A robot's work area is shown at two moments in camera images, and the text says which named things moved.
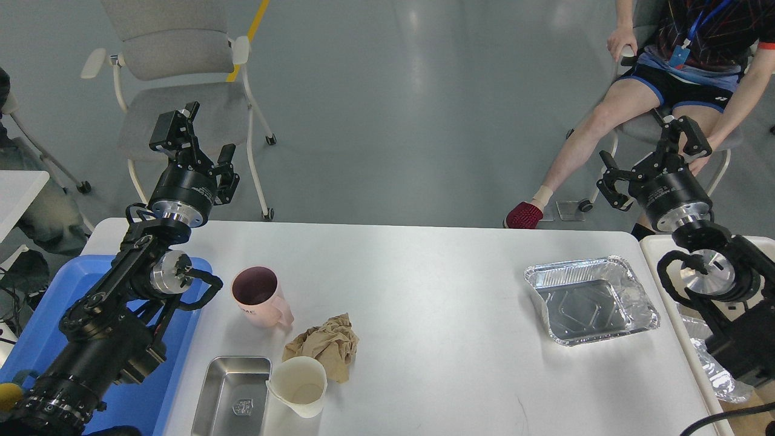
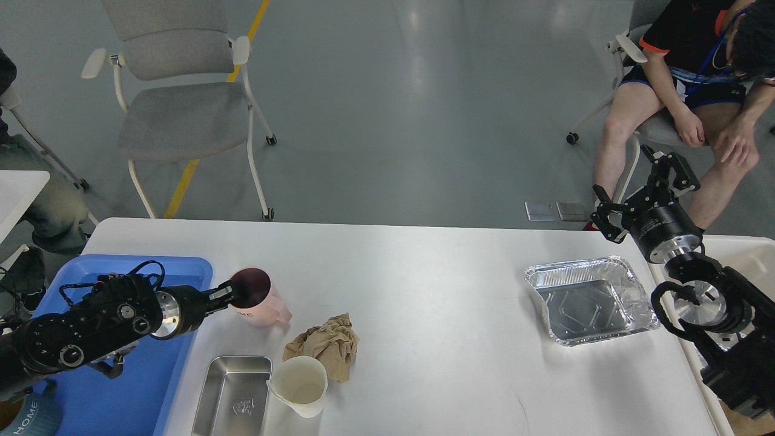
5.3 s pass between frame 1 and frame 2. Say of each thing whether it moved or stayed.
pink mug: stayed
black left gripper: moved
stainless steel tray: stayed
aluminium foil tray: stayed
